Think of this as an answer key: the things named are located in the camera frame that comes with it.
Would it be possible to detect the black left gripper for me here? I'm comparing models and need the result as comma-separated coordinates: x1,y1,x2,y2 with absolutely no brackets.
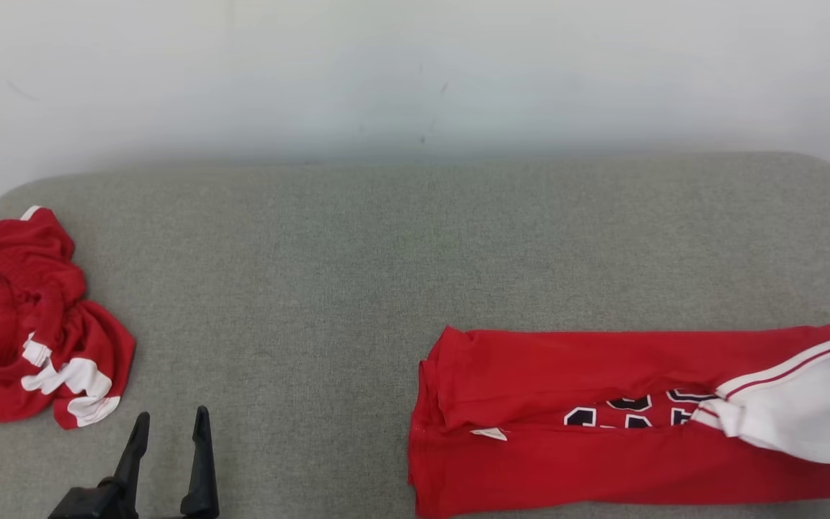
48,407,220,519

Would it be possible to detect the red jersey with white sleeves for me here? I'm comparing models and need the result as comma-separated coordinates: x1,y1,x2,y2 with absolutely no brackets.
408,316,830,519

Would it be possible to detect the crumpled red white-trimmed garment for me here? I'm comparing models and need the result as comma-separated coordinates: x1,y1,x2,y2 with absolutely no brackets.
0,205,136,430

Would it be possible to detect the grey fabric sofa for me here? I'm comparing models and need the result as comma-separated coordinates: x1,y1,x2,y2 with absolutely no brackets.
0,151,830,519

